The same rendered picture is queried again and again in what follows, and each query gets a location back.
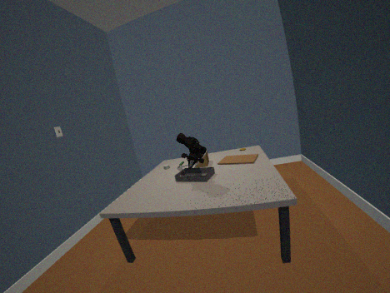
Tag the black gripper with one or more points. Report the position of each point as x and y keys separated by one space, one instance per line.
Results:
x=194 y=152

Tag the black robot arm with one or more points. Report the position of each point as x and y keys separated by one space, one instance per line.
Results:
x=192 y=143

